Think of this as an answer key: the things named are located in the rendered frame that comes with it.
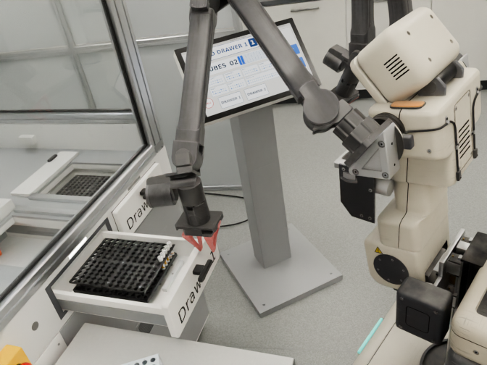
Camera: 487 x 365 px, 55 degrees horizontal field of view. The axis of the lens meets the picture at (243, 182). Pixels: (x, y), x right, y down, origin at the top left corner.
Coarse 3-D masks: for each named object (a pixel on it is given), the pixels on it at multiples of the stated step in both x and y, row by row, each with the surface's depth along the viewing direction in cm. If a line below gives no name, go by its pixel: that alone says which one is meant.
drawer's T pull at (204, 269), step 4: (208, 260) 118; (196, 264) 117; (208, 264) 117; (196, 268) 116; (200, 268) 116; (204, 268) 116; (208, 268) 116; (196, 272) 115; (200, 272) 115; (204, 272) 114; (200, 276) 114; (204, 276) 114; (200, 280) 113
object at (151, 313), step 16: (96, 240) 136; (112, 240) 139; (144, 240) 134; (160, 240) 132; (176, 240) 130; (80, 256) 130; (64, 272) 125; (80, 272) 130; (64, 288) 125; (160, 288) 123; (64, 304) 120; (80, 304) 118; (96, 304) 116; (112, 304) 114; (128, 304) 112; (144, 304) 111; (160, 304) 118; (144, 320) 113; (160, 320) 111
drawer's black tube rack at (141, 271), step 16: (128, 240) 132; (96, 256) 128; (112, 256) 127; (128, 256) 126; (144, 256) 125; (176, 256) 129; (96, 272) 122; (112, 272) 126; (128, 272) 120; (144, 272) 120; (160, 272) 124; (80, 288) 122; (96, 288) 121; (112, 288) 117; (128, 288) 120
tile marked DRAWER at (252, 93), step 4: (260, 84) 184; (264, 84) 184; (248, 88) 182; (252, 88) 183; (256, 88) 183; (260, 88) 184; (264, 88) 184; (244, 92) 182; (248, 92) 182; (252, 92) 183; (256, 92) 183; (260, 92) 183; (264, 92) 184; (268, 92) 184; (248, 96) 182; (252, 96) 182; (256, 96) 183; (260, 96) 183; (248, 100) 181
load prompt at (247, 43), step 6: (252, 36) 188; (234, 42) 185; (240, 42) 186; (246, 42) 186; (252, 42) 187; (216, 48) 183; (222, 48) 184; (228, 48) 184; (234, 48) 185; (240, 48) 185; (246, 48) 186; (252, 48) 186; (216, 54) 182; (222, 54) 183; (228, 54) 184
